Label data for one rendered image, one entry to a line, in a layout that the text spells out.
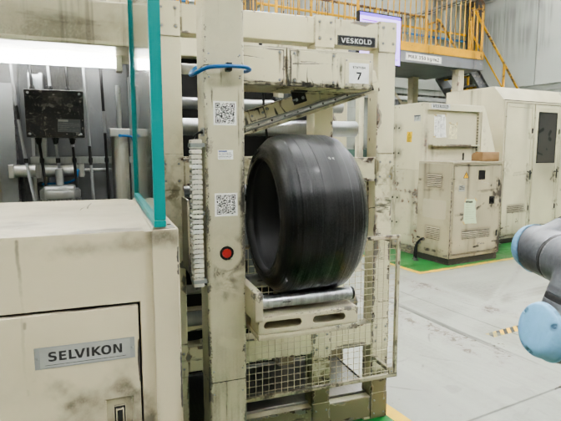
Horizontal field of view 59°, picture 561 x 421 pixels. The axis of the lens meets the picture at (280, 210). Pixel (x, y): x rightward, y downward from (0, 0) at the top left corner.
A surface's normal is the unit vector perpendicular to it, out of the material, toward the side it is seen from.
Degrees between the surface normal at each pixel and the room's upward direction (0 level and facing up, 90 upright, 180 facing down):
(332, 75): 90
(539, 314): 77
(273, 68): 90
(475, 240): 90
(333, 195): 70
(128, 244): 90
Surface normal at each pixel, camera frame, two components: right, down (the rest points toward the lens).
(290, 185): -0.41, -0.25
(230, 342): 0.34, 0.11
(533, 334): -0.95, -0.19
